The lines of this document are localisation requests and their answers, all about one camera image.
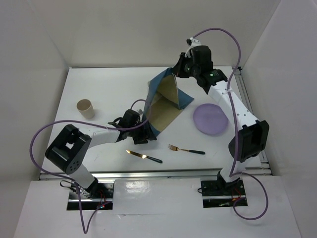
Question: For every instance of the blue tan striped placemat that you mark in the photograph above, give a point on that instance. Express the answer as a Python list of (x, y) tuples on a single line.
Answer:
[(164, 101)]

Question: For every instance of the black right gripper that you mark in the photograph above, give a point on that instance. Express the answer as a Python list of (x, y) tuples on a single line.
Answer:
[(178, 68)]

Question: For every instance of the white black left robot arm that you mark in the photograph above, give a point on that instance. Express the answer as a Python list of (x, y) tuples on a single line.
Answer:
[(69, 148)]

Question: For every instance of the gold knife dark handle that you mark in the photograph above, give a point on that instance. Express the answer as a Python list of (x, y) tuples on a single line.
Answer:
[(144, 156)]

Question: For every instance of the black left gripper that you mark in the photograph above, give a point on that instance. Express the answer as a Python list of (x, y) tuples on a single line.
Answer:
[(146, 133)]

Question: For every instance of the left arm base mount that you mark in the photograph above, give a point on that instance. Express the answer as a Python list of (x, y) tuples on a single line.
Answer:
[(103, 198)]

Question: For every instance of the gold fork dark handle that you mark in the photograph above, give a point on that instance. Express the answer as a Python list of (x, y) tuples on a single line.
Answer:
[(175, 148)]

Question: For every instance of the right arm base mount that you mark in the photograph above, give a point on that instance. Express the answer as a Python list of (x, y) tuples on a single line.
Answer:
[(215, 197)]

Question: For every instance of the beige cup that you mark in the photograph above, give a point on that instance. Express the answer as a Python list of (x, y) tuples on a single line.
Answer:
[(85, 108)]

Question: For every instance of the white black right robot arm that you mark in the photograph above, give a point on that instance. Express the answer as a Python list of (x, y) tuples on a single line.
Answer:
[(250, 133)]

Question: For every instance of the purple plate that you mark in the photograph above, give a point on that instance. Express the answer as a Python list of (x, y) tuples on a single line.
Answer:
[(210, 119)]

